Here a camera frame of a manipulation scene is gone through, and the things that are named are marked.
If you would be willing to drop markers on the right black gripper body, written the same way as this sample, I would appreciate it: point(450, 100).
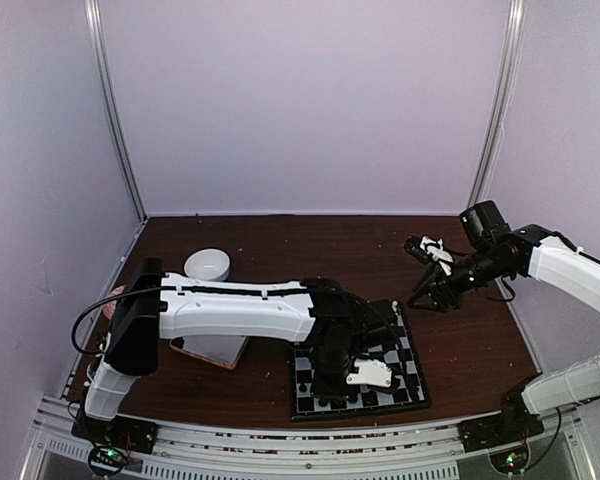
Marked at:
point(454, 295)

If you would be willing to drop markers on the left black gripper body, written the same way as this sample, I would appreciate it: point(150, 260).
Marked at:
point(322, 385)

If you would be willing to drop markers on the black grey chessboard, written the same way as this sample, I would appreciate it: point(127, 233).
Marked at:
point(408, 391)

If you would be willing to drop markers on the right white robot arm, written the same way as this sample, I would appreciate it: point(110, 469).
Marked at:
point(501, 252)

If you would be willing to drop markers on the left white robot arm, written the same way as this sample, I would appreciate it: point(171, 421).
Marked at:
point(158, 305)

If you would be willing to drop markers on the wooden rimmed black tray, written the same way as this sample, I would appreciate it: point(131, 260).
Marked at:
point(218, 350)

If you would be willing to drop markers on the white ceramic bowl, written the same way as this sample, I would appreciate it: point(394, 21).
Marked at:
point(208, 264)

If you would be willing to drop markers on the red patterned bowl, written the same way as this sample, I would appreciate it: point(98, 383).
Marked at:
point(109, 308)

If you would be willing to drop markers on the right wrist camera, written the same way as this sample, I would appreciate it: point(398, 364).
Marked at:
point(426, 250)

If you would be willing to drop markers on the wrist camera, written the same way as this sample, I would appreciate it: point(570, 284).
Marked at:
point(370, 372)
point(426, 250)

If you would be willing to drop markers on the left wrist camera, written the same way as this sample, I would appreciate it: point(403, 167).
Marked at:
point(370, 372)

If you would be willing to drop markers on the right aluminium frame post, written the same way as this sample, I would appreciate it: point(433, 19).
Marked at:
point(503, 94)

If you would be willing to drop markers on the aluminium frame post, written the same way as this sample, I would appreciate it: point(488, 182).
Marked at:
point(97, 37)
point(503, 94)

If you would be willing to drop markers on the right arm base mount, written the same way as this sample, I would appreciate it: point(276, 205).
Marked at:
point(505, 441)

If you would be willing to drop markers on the aluminium front rail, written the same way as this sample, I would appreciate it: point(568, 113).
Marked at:
point(424, 450)

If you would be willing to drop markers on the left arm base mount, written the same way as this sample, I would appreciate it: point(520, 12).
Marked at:
point(112, 443)

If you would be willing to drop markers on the left aluminium frame post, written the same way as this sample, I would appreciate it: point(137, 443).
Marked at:
point(97, 37)

